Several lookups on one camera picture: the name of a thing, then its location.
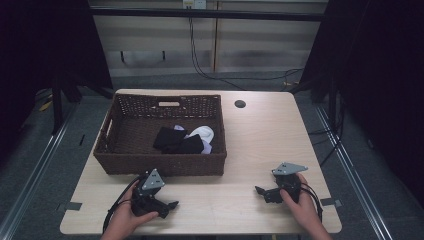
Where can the white wall socket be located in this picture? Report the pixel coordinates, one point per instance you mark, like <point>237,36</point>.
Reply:
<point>194,4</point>

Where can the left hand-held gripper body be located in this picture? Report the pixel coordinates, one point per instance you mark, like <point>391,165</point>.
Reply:
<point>148,203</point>

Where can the metal floor rail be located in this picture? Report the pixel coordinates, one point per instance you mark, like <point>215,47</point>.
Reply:
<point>353,173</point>
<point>33,173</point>

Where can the black curtain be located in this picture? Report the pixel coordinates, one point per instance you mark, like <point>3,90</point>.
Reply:
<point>46,46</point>
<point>376,66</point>

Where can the person's right hand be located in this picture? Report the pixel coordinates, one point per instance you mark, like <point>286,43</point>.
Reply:
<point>305,210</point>

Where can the brown wicker basket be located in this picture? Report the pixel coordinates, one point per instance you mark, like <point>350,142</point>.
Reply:
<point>133,133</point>

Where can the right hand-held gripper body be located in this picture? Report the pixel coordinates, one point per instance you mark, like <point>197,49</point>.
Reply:
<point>288,183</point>

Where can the black sock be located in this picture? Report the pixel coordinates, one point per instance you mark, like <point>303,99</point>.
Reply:
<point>168,137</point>
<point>190,146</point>

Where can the grey tape piece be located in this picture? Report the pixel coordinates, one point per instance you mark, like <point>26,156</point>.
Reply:
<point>74,206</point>
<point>330,202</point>

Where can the white sock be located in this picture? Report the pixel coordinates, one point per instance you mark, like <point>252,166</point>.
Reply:
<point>205,132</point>

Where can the yellow object on floor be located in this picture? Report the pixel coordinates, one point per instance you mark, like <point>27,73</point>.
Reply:
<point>45,105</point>

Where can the black metal stand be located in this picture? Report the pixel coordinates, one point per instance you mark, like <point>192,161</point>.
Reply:
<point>57,106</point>

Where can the lavender sock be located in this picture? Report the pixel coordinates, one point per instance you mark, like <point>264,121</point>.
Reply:
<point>207,148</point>

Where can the person's left hand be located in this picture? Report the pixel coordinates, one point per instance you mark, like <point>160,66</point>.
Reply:
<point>123,218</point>

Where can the black horizontal rail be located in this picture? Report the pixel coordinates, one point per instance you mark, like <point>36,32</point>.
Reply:
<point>206,14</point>

